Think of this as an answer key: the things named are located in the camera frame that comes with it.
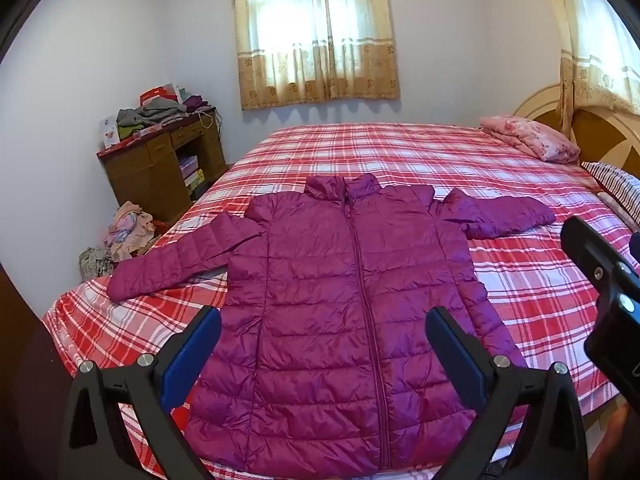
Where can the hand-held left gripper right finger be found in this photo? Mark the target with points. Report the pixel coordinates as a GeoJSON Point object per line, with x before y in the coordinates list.
{"type": "Point", "coordinates": [456, 352]}

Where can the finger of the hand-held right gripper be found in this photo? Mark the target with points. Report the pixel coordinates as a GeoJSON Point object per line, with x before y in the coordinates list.
{"type": "Point", "coordinates": [590, 245]}

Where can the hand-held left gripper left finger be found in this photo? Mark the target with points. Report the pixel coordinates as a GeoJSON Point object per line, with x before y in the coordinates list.
{"type": "Point", "coordinates": [194, 347]}

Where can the purple down jacket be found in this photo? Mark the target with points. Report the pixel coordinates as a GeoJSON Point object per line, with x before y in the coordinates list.
{"type": "Point", "coordinates": [320, 285]}

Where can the pastel clothes pile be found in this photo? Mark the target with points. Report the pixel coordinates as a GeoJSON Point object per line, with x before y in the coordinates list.
{"type": "Point", "coordinates": [131, 230]}

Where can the grey clothes pile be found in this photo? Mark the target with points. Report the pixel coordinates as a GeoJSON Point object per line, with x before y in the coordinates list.
{"type": "Point", "coordinates": [150, 112]}

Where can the purple folded clothes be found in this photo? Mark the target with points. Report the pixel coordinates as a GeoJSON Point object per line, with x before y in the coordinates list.
{"type": "Point", "coordinates": [196, 104]}

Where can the striped pillow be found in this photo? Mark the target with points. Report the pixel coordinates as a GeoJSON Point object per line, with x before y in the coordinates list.
{"type": "Point", "coordinates": [617, 185]}

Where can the bed with red plaid sheet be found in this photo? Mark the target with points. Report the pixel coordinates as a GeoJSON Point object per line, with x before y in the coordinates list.
{"type": "Point", "coordinates": [525, 270]}

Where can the wooden bed headboard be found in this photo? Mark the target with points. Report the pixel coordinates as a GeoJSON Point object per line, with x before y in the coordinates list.
{"type": "Point", "coordinates": [600, 130]}

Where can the folded pink floral quilt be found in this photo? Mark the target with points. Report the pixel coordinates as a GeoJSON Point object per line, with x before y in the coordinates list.
{"type": "Point", "coordinates": [535, 137]}

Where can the grey floral cloth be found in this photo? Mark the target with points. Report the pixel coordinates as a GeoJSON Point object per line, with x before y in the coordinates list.
{"type": "Point", "coordinates": [95, 262]}

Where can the stack of boxes in desk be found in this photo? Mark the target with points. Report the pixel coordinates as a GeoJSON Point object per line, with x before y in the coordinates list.
{"type": "Point", "coordinates": [192, 175]}

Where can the brown wooden door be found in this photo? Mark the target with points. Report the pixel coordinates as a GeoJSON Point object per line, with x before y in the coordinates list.
{"type": "Point", "coordinates": [20, 360]}

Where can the brown wooden desk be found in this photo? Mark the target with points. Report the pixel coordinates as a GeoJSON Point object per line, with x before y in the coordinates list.
{"type": "Point", "coordinates": [145, 170]}

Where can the beige floral side curtain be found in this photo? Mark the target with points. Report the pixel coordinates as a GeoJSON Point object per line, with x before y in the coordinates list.
{"type": "Point", "coordinates": [590, 60]}

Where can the white cardboard box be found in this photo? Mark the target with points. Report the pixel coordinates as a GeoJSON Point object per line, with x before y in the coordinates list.
{"type": "Point", "coordinates": [109, 132]}

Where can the red cardboard box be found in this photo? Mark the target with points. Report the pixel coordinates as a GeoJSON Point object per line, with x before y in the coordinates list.
{"type": "Point", "coordinates": [157, 94]}

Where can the beige window curtain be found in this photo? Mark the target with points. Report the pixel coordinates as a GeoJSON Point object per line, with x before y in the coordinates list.
{"type": "Point", "coordinates": [315, 50]}

